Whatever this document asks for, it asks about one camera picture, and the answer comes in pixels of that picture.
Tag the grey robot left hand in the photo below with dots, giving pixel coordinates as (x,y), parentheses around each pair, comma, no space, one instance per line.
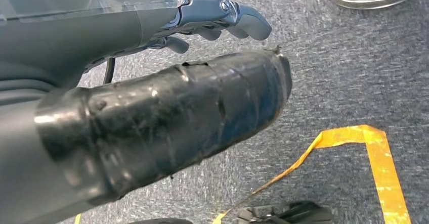
(151,122)

